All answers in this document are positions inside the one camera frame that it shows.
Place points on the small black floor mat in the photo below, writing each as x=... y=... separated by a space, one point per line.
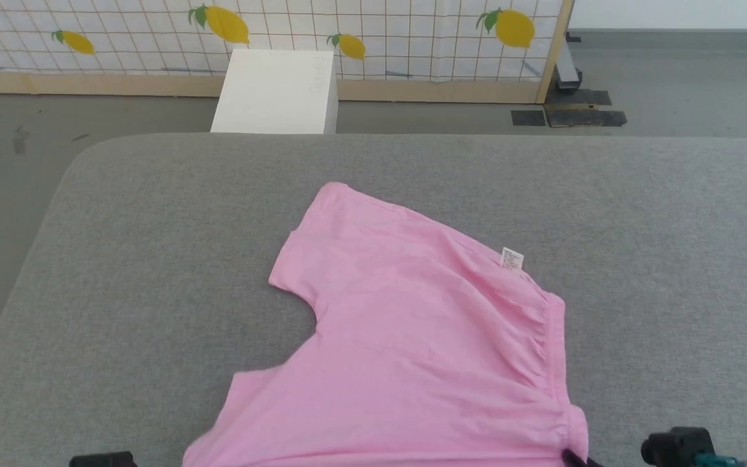
x=528 y=118

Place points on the grey fabric sofa cushion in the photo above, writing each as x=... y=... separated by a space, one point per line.
x=153 y=259

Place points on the white rectangular box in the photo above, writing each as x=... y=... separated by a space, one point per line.
x=276 y=94

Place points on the lemon print partition screen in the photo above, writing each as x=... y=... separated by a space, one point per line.
x=120 y=39

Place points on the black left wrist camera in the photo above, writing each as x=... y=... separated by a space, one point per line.
x=104 y=460

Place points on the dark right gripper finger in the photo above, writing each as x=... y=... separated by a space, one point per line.
x=578 y=460

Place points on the large black floor plate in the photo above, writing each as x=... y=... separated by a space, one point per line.
x=584 y=113

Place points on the grey metal screen foot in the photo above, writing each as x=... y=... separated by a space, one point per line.
x=568 y=68

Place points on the pink shorts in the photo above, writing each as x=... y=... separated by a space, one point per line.
x=412 y=350

